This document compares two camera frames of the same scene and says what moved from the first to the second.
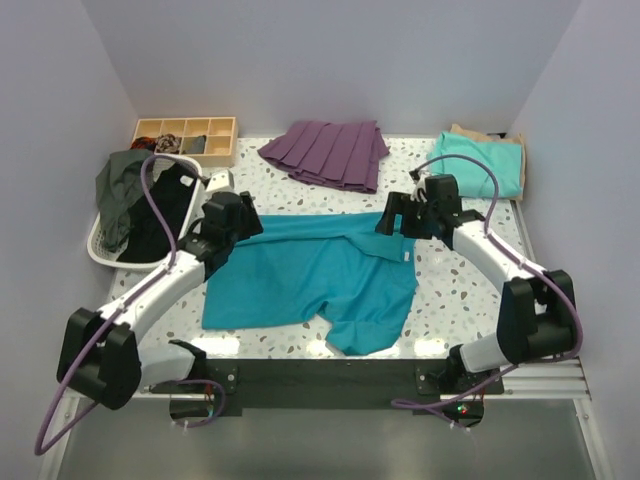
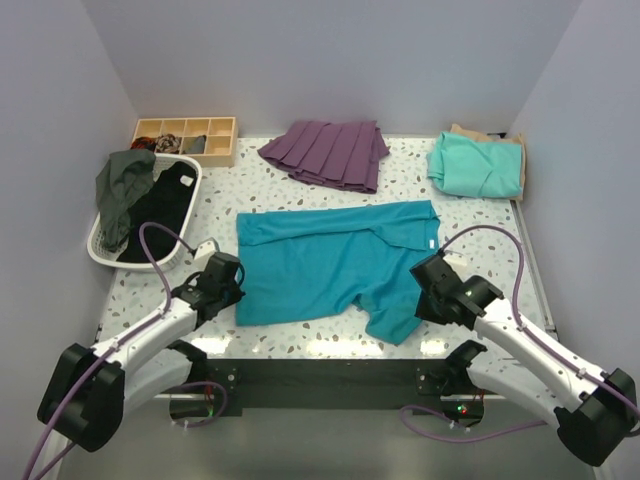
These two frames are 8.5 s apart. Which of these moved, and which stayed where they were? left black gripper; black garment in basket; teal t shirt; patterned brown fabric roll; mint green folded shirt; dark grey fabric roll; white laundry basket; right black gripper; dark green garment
Moved: left black gripper; right black gripper; teal t shirt
Stayed: white laundry basket; dark green garment; patterned brown fabric roll; mint green folded shirt; dark grey fabric roll; black garment in basket
